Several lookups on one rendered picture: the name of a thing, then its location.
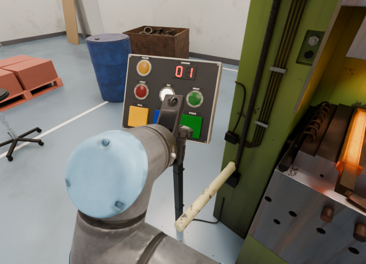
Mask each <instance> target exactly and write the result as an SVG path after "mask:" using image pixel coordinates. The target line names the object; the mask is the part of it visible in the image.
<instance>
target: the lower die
mask: <svg viewBox="0 0 366 264"><path fill-rule="evenodd" d="M358 108H360V109H364V110H366V108H363V107H360V106H355V107H351V106H347V105H343V104H341V103H340V104H339V105H335V104H332V103H331V108H330V110H329V112H328V114H327V115H326V117H325V119H324V121H323V123H322V125H321V127H320V129H319V131H318V133H317V135H316V137H315V139H314V141H313V143H311V142H310V141H311V139H312V136H311V135H310V134H308V135H307V137H306V138H305V140H304V142H303V144H302V146H301V147H300V149H299V151H298V153H297V155H296V157H295V159H294V161H293V163H292V165H294V166H297V167H299V168H301V169H303V170H305V171H307V172H309V173H311V174H313V175H315V176H318V177H320V178H322V179H324V180H326V181H328V182H330V183H333V184H335V185H336V183H337V179H338V175H339V171H338V170H336V167H337V165H338V164H339V163H340V161H341V160H342V159H344V155H345V151H346V148H347V144H348V141H349V138H350V134H351V130H352V127H353V123H354V120H355V116H356V113H357V109H358ZM358 165H360V166H362V167H363V169H362V171H361V172H360V173H359V174H358V175H357V177H356V181H355V186H354V190H353V192H351V191H350V192H351V193H355V194H356V195H358V196H360V197H362V198H365V199H366V126H365V131H364V137H363V143H362V148H361V154H360V158H359V163H358ZM320 174H322V175H323V176H324V177H321V176H320Z"/></svg>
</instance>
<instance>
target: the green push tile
mask: <svg viewBox="0 0 366 264"><path fill-rule="evenodd" d="M202 122H203V117H199V116H193V115H186V114H182V117H181V121H180V125H184V126H187V127H189V128H191V129H193V136H192V137H191V138H197V139H199V138H200V133H201V129H202Z"/></svg>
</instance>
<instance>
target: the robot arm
mask: <svg viewBox="0 0 366 264"><path fill-rule="evenodd" d="M184 105H185V98H184V96H183V95H173V94H165V96H164V99H163V102H162V106H161V110H160V113H159V116H158V119H157V123H156V124H148V125H142V126H138V127H134V128H128V129H124V130H110V131H106V132H102V133H100V134H98V135H97V136H93V137H90V138H88V139H86V140H84V141H83V142H81V143H80V144H79V145H78V146H77V147H76V148H75V149H74V150H73V152H72V153H71V155H70V157H69V159H68V161H67V164H66V167H65V184H66V191H67V193H68V196H69V198H70V200H71V201H72V203H73V204H74V205H75V206H76V207H77V208H78V210H77V217H76V223H75V229H74V236H73V240H72V246H71V249H70V252H69V256H68V264H224V263H222V262H216V261H215V260H213V259H211V258H209V257H207V256H206V255H204V254H202V253H200V252H198V251H196V250H195V249H193V248H191V247H189V246H187V245H185V244H184V243H182V242H180V241H178V240H176V239H174V238H173V237H171V236H169V235H167V234H165V233H164V232H163V231H161V230H159V229H158V228H156V227H154V226H152V225H150V224H148V223H146V222H145V217H146V213H147V209H148V205H149V200H150V196H151V191H152V187H153V183H154V181H155V180H156V179H157V178H158V177H159V176H160V175H161V174H162V173H163V172H164V171H165V170H166V169H167V168H168V167H171V166H173V165H174V166H177V167H178V166H179V165H180V164H181V163H182V162H183V161H184V157H185V148H186V145H185V144H186V138H187V137H188V138H189V137H192V136H193V129H191V128H189V127H187V126H184V125H180V121H181V117H182V113H183V110H184Z"/></svg>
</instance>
